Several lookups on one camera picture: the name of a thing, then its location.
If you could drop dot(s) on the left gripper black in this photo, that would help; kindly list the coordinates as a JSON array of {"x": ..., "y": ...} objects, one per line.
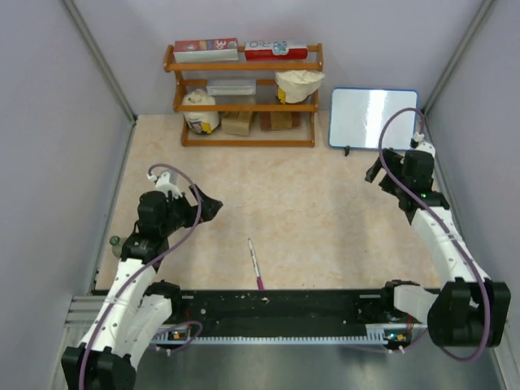
[{"x": 192, "y": 210}]

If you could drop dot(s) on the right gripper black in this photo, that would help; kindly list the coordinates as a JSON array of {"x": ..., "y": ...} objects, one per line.
[{"x": 394, "y": 160}]

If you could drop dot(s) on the blue framed whiteboard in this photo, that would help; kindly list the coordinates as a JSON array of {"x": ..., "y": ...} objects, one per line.
[{"x": 358, "y": 114}]

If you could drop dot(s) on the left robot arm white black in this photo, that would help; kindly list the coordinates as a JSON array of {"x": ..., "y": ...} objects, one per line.
[{"x": 136, "y": 306}]

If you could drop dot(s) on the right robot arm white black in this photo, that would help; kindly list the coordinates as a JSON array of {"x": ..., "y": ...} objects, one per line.
[{"x": 470, "y": 309}]

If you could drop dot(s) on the white flour bag lower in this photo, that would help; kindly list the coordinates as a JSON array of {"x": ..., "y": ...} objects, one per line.
[{"x": 200, "y": 122}]

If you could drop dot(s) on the tan brown block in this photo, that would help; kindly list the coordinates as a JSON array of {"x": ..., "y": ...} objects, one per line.
[{"x": 237, "y": 122}]

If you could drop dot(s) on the clear glass bottle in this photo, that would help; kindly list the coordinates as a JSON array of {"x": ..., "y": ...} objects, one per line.
[{"x": 116, "y": 245}]

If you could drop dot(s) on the reddish brown block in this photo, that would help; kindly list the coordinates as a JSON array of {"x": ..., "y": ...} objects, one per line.
[{"x": 279, "y": 120}]

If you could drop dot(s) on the wooden three-tier shelf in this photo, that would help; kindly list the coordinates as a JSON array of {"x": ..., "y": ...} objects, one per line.
[{"x": 192, "y": 76}]

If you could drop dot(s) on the cream paper bag upper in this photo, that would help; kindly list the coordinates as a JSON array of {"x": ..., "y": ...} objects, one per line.
[{"x": 296, "y": 86}]

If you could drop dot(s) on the red white box left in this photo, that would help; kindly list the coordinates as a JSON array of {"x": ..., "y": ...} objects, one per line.
[{"x": 206, "y": 51}]

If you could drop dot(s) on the red white box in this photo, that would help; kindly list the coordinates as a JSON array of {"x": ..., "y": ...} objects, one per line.
[
  {"x": 206, "y": 51},
  {"x": 275, "y": 50}
]

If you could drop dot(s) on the red white box right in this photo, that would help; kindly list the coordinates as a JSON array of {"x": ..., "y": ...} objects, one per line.
[{"x": 275, "y": 50}]

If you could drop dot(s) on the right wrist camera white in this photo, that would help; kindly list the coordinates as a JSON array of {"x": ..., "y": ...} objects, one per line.
[{"x": 422, "y": 146}]

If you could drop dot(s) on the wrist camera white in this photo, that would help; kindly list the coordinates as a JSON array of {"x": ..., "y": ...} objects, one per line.
[
  {"x": 422, "y": 146},
  {"x": 165, "y": 183}
]

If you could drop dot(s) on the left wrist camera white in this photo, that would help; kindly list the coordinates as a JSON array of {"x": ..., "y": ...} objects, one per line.
[{"x": 165, "y": 183}]

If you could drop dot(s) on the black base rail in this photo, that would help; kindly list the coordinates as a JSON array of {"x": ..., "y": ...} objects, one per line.
[{"x": 316, "y": 313}]

